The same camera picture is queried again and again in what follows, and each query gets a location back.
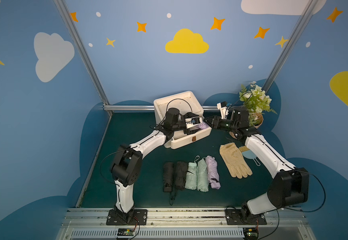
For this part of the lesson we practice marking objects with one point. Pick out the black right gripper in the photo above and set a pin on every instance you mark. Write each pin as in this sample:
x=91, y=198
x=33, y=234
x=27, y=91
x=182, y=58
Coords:
x=217, y=122

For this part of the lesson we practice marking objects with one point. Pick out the white top drawer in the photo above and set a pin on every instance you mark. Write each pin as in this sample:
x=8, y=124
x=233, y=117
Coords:
x=180, y=139

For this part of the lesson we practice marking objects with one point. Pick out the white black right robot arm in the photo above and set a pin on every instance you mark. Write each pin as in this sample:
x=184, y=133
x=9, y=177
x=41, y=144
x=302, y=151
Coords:
x=289, y=185

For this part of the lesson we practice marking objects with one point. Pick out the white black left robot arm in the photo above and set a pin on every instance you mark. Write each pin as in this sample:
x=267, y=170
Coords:
x=128, y=160

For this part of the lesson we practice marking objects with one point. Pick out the white drawer cabinet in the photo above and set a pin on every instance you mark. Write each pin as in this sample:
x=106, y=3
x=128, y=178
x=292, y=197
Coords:
x=168, y=111

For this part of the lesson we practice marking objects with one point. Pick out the black folded umbrella right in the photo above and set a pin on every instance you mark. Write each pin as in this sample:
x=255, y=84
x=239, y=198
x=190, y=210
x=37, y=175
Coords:
x=180, y=174

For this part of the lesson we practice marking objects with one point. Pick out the black folded umbrella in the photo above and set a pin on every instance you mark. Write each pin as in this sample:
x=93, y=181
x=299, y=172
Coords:
x=180, y=174
x=168, y=177

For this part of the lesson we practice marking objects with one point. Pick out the black folded umbrella left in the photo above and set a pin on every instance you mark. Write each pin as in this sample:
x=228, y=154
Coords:
x=168, y=177

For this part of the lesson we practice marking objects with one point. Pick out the mint folded umbrella left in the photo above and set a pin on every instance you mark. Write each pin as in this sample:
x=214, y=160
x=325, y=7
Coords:
x=192, y=174

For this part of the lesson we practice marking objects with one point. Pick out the mint folded umbrella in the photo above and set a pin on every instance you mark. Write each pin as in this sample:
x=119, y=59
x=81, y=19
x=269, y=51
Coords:
x=202, y=180
x=192, y=174

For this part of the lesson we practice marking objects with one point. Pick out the mint folded umbrella right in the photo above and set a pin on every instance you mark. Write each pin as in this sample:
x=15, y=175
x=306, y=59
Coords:
x=202, y=180

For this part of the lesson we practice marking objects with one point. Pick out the beige glove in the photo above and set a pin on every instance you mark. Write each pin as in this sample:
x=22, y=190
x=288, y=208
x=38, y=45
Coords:
x=235, y=162

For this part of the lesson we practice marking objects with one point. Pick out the white green artificial flowers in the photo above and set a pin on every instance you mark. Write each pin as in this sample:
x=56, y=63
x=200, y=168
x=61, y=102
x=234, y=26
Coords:
x=255, y=99

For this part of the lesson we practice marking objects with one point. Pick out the right green circuit board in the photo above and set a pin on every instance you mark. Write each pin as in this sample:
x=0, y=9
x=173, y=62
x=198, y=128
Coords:
x=251, y=233

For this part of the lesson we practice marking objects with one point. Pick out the green circuit board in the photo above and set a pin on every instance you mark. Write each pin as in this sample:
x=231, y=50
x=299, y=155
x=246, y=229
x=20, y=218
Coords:
x=127, y=233
x=251, y=233

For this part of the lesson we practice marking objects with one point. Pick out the left green circuit board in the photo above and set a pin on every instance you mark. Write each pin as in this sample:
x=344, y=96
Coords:
x=127, y=233

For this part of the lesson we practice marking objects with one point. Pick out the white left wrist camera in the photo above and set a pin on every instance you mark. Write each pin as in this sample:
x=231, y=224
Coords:
x=192, y=125

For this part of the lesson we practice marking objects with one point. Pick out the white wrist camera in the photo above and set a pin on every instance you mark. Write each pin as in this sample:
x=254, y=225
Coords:
x=192, y=125
x=223, y=107

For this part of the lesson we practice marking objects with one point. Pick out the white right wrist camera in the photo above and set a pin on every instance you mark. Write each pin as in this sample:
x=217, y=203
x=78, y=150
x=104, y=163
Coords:
x=223, y=107

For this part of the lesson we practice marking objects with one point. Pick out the horizontal aluminium frame rail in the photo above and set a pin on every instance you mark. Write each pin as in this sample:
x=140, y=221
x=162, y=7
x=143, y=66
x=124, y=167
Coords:
x=146, y=108

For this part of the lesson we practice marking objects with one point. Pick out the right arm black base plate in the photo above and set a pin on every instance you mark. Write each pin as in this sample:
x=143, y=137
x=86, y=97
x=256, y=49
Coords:
x=243, y=217

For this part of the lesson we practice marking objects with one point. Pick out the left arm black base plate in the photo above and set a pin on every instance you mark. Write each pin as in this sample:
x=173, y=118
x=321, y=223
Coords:
x=134, y=216

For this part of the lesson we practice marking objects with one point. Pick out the right aluminium frame post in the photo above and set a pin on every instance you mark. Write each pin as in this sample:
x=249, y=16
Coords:
x=293, y=38

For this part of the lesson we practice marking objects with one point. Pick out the aluminium frame post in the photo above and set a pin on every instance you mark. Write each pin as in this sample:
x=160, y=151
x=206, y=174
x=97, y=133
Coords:
x=293, y=38
x=69, y=23

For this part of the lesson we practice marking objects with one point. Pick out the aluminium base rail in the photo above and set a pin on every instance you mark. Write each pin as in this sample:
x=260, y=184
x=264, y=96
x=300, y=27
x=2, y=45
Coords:
x=183, y=224

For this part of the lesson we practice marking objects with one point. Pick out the left aluminium frame post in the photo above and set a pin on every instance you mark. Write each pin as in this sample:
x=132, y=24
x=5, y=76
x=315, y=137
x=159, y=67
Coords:
x=69, y=23

